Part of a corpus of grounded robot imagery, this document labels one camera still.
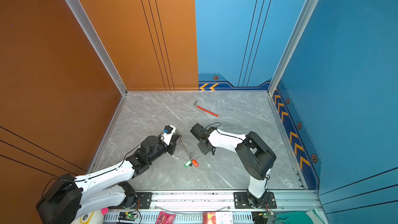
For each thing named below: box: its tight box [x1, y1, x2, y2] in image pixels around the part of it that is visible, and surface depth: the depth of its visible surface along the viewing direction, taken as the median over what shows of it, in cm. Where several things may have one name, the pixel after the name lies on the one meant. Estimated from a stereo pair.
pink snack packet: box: [155, 211, 177, 224], surface depth 70 cm
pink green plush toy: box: [71, 207, 110, 224], surface depth 65 cm
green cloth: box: [273, 211, 314, 224], surface depth 69 cm
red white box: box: [202, 211, 234, 224], surface depth 67 cm
